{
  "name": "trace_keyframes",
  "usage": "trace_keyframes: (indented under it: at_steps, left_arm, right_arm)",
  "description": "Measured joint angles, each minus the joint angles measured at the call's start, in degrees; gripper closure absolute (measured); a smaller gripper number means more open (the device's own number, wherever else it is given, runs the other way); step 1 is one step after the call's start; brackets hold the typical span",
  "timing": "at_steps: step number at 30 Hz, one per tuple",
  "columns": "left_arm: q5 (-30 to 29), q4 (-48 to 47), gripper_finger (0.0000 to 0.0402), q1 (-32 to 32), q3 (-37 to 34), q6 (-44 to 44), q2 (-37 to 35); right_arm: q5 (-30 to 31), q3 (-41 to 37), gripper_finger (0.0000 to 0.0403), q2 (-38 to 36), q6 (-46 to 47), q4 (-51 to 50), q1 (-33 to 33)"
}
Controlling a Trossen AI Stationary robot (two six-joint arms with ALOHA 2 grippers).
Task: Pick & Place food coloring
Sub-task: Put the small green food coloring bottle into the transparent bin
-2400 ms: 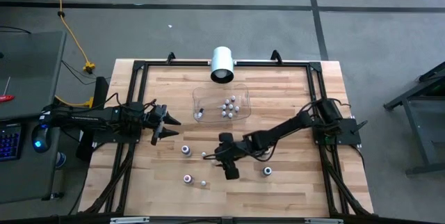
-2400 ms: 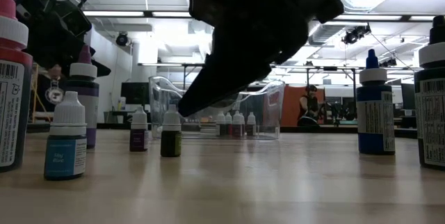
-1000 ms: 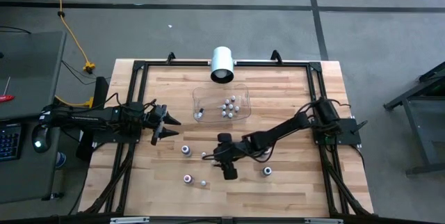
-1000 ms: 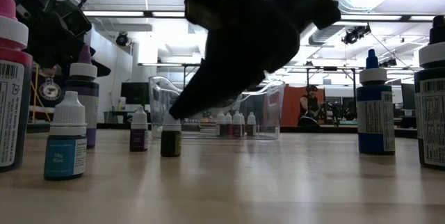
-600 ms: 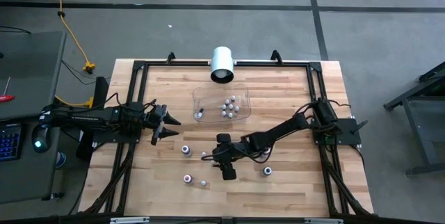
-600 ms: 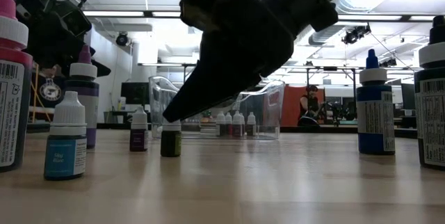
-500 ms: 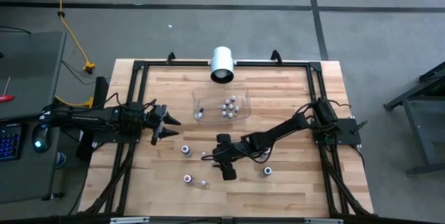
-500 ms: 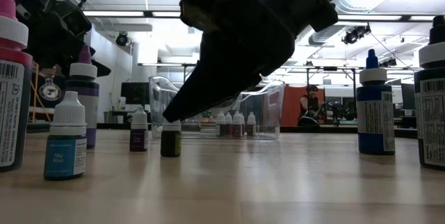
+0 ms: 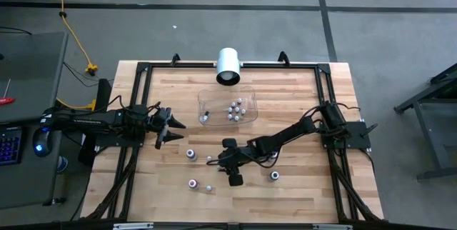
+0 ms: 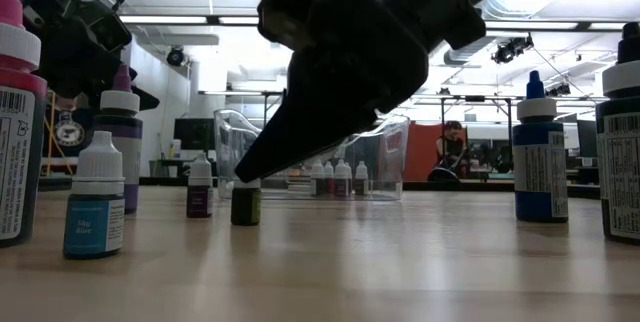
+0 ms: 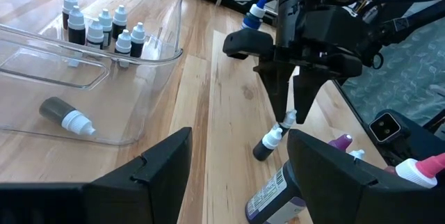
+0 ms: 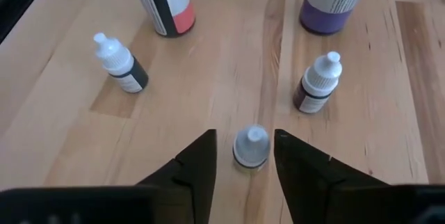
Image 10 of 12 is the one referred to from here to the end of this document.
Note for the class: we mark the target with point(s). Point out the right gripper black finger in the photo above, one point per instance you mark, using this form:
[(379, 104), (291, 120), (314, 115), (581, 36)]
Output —
[(330, 107)]

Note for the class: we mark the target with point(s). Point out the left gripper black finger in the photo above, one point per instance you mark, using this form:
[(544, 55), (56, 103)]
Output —
[(149, 103)]

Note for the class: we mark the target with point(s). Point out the large purple food coloring bottle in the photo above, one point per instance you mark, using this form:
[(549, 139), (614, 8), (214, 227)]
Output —
[(120, 102)]

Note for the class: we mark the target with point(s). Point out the small purple dropper bottle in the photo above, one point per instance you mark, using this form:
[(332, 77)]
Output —
[(200, 202)]

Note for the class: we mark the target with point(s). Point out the small green dropper bottle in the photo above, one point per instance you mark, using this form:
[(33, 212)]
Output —
[(245, 207)]

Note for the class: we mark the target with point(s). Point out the small sky blue dropper bottle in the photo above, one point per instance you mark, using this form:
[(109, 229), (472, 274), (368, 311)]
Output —
[(92, 222)]

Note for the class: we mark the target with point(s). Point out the large blue food coloring bottle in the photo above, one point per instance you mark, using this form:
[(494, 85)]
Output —
[(530, 207)]

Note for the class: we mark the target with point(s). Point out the large black food coloring bottle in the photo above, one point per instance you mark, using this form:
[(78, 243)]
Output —
[(620, 187)]

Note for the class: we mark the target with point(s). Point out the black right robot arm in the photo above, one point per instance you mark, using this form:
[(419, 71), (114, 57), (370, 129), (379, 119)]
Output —
[(450, 7)]

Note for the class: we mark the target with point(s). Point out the yellow stand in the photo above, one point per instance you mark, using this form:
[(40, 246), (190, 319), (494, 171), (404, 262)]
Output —
[(51, 112)]

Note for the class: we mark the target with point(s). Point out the black monitor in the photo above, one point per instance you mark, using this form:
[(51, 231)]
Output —
[(587, 137), (195, 134)]

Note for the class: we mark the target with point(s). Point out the long ceiling light bar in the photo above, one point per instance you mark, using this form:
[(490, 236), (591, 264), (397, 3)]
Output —
[(165, 20)]

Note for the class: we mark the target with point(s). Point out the clear plastic bin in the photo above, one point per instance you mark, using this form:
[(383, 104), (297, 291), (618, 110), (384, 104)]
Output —
[(395, 172)]

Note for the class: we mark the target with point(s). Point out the orange partition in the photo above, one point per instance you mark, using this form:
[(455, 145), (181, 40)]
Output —
[(422, 154)]

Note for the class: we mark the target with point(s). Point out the black office chair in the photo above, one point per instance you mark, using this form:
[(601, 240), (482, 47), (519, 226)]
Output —
[(440, 175)]

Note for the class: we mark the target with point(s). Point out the black ceiling spotlight cluster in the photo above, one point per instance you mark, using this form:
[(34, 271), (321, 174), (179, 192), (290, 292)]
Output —
[(510, 51)]

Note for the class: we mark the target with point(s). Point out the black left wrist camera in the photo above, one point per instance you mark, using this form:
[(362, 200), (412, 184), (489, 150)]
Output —
[(107, 29)]

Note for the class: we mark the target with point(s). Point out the silver ceiling duct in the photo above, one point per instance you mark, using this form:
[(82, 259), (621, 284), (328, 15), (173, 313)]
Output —
[(465, 54)]

